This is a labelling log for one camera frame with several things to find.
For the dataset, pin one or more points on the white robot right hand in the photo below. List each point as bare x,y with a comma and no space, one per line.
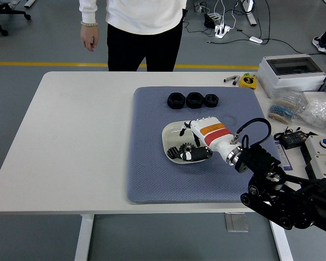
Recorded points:
214,136

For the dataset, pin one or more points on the person's right hand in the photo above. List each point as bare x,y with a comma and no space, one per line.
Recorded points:
89,36

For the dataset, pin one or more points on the large black bevel gear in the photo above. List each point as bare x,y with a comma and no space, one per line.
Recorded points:
186,147

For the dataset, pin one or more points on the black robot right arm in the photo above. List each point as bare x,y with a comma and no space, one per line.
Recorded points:
260,160

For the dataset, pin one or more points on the person's right forearm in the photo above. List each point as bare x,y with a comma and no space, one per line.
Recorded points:
91,11

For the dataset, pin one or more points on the small black hex nut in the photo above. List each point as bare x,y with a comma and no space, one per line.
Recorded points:
212,100

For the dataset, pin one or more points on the large black hex nut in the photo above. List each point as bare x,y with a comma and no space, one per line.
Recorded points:
195,100
175,100

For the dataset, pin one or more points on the flat white box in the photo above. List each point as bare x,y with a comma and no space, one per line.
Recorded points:
318,96

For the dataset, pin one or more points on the black charger box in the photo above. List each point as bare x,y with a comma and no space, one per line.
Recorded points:
209,21

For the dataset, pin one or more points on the white square dish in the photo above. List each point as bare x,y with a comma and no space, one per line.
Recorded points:
171,133

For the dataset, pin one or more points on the black marker pen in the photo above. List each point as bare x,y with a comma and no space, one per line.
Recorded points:
235,82

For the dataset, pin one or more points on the person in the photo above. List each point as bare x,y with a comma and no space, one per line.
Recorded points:
144,16
322,43

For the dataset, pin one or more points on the blue-grey padded mat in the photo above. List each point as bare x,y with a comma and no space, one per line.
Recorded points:
179,185

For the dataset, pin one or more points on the yellow tape measure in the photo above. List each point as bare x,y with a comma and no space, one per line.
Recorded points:
247,81

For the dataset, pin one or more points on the white desk foot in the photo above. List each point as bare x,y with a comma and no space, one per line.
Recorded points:
30,3

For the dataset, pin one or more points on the clear bag of blue resistors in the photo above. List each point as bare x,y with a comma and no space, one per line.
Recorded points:
284,110

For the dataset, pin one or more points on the purple-edged white card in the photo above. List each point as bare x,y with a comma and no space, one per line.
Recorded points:
286,163

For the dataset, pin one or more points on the black power brick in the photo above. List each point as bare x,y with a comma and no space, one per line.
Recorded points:
294,139

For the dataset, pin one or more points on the grey metal floor plate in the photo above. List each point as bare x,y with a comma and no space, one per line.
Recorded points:
236,222

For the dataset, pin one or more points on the white power adapter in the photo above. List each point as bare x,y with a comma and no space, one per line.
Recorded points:
256,39

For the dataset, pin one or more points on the white power strip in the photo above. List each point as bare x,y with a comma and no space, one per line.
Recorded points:
222,30

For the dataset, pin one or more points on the clear bag of white parts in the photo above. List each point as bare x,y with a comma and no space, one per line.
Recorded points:
319,114

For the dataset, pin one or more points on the grey desk leg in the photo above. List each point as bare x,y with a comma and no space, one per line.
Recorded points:
250,13

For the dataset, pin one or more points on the white table leg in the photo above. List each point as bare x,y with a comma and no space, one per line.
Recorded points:
84,236
281,244

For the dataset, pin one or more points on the grey electrical enclosure box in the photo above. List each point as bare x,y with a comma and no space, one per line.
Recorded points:
290,79

